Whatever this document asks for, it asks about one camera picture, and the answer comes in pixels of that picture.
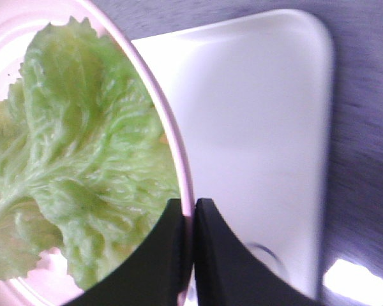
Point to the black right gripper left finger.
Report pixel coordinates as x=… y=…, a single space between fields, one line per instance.
x=152 y=275

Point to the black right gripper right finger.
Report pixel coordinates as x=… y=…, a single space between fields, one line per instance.
x=227 y=273

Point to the green lettuce leaves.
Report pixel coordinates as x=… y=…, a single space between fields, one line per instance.
x=84 y=163

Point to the cream bear serving tray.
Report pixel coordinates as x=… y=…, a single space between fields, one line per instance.
x=252 y=99

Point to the pink round plate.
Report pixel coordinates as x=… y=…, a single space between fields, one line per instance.
x=19 y=21

